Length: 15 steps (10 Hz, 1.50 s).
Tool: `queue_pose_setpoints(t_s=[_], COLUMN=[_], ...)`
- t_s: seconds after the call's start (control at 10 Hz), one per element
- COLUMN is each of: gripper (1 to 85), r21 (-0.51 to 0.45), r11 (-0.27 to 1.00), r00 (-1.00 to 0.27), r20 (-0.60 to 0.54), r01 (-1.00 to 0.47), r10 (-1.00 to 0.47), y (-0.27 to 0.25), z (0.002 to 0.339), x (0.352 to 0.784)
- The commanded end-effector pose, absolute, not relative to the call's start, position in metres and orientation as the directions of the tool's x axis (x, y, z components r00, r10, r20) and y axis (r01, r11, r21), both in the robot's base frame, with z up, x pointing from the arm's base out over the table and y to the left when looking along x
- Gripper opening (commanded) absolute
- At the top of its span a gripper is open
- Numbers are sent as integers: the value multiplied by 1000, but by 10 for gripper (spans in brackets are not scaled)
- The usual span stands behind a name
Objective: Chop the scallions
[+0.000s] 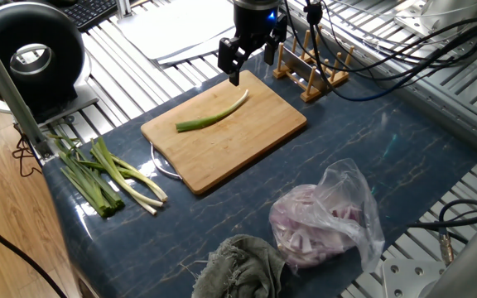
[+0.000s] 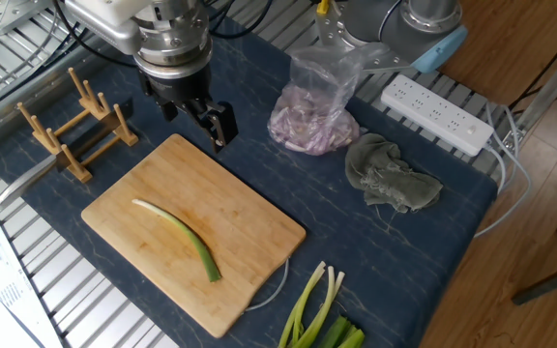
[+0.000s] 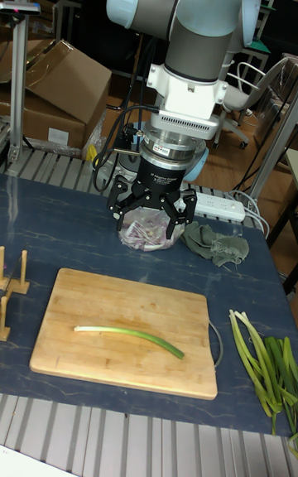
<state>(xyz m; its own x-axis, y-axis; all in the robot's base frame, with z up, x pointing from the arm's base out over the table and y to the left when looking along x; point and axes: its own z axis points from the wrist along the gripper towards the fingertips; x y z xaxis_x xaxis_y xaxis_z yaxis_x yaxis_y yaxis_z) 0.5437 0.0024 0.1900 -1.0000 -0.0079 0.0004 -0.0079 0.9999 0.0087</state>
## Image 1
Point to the dark blue marbled mat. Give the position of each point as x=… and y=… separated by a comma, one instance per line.
x=346, y=136

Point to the silver metal stand post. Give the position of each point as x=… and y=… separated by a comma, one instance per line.
x=123, y=8

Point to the grey-green rag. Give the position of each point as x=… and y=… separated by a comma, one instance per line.
x=242, y=269

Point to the white blank paper sheet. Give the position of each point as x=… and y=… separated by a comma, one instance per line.
x=172, y=29

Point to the aluminium plate with holes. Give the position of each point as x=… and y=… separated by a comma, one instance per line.
x=412, y=20

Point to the grey metal base plate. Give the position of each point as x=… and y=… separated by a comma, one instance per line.
x=81, y=101

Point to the green scallion leaves bundle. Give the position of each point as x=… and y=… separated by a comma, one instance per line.
x=93, y=190

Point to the scallion with white stem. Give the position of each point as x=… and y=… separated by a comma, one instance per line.
x=147, y=208
x=147, y=182
x=139, y=195

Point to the clear plastic bag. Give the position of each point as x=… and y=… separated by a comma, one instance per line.
x=313, y=223

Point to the black keyboard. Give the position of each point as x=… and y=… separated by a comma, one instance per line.
x=89, y=12

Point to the aluminium extrusion post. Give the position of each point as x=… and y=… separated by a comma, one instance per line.
x=6, y=87

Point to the single scallion stalk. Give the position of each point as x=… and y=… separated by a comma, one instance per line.
x=205, y=122

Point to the wooden cutting board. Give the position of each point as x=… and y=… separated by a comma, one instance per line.
x=230, y=140

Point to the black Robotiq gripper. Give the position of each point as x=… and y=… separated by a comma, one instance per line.
x=255, y=25

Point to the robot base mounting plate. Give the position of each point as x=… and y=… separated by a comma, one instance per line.
x=404, y=277

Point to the wooden dish rack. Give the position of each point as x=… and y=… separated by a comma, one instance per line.
x=309, y=93

